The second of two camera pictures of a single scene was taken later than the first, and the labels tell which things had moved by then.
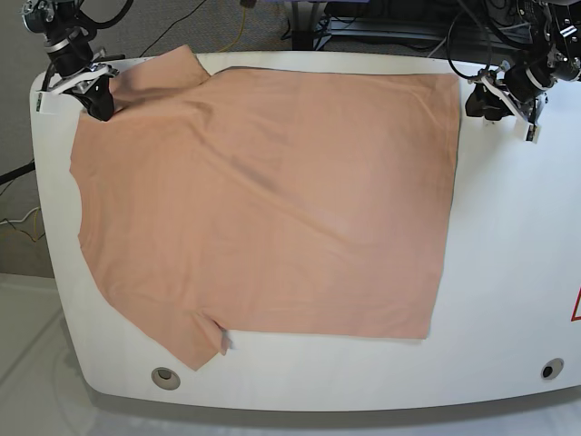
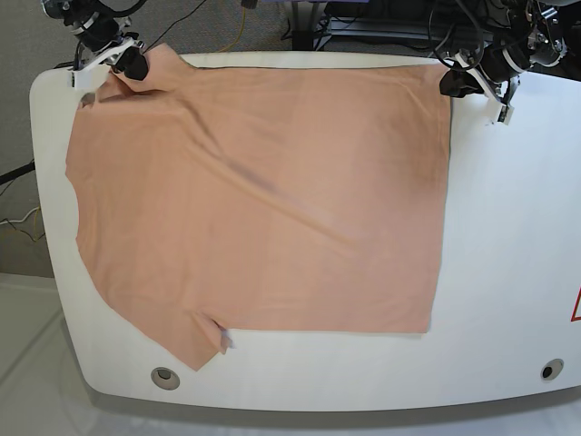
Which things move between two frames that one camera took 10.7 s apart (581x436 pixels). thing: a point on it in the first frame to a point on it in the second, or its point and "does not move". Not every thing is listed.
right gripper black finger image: (492, 107) to (470, 85)
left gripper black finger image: (100, 100) to (132, 64)
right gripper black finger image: (479, 100) to (452, 82)
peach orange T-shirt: (268, 200) does not move
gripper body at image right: (526, 88) to (497, 69)
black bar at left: (17, 173) does not move
